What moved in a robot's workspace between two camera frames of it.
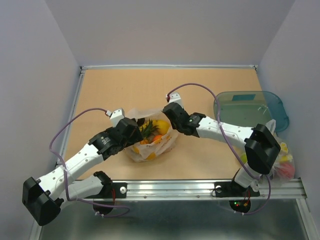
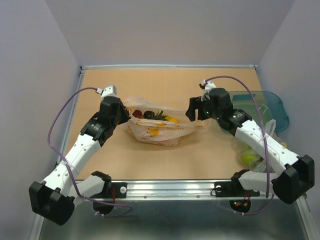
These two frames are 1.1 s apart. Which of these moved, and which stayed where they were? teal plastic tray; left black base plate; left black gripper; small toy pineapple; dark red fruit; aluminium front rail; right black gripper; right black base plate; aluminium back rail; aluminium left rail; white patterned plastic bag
Moved: right black gripper; dark red fruit; left black gripper; small toy pineapple; white patterned plastic bag
Stayed: teal plastic tray; left black base plate; aluminium back rail; aluminium front rail; right black base plate; aluminium left rail
